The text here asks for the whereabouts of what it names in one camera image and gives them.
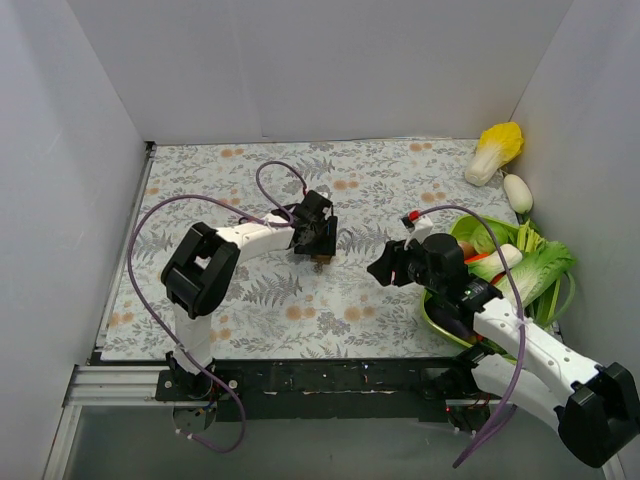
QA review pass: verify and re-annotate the green leafy lettuce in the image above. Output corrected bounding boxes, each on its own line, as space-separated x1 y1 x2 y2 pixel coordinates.
510 219 576 329

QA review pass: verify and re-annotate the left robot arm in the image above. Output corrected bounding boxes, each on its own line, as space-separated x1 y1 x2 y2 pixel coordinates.
161 190 337 400

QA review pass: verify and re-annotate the purple cable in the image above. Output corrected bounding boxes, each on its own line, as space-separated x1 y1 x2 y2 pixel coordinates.
127 160 309 454
417 204 527 469

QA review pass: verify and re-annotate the white radish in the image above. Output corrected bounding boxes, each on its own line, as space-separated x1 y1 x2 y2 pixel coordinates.
503 174 533 214

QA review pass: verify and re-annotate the purple eggplant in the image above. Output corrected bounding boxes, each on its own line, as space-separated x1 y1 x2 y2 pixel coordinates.
427 305 475 340

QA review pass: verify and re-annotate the floral table mat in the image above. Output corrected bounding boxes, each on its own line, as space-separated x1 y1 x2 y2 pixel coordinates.
101 139 515 362

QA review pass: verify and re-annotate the orange carrot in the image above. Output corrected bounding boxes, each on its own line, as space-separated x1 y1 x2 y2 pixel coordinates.
465 253 491 265

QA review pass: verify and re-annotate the green plastic basket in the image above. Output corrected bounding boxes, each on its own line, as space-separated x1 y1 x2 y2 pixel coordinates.
420 213 561 364

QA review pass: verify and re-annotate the yellow white napa cabbage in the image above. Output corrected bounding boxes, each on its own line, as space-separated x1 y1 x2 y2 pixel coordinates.
464 122 524 186

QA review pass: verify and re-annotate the brown kiwi potato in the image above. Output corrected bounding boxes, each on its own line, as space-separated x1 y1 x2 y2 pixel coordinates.
458 241 476 259

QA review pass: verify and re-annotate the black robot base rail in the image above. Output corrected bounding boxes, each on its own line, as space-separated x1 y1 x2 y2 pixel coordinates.
155 357 492 432

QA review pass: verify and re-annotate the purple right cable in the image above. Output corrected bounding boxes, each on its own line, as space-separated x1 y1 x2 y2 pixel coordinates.
417 204 527 469

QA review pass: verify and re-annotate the white bok choy stalk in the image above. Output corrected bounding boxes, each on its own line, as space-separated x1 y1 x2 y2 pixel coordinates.
479 244 523 279

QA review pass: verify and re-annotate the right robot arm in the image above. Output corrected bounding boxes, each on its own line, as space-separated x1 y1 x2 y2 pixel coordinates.
367 234 639 468

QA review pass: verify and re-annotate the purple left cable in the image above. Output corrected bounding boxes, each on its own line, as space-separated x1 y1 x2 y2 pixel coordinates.
127 160 309 454

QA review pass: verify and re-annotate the brass padlock silver shackle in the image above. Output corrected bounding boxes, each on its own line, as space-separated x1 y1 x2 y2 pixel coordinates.
311 255 333 265

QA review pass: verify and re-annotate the green round cabbage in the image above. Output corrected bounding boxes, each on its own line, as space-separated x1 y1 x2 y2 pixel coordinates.
469 222 511 254

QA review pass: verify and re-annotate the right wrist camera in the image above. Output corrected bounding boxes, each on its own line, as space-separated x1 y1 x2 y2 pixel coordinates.
401 210 434 250

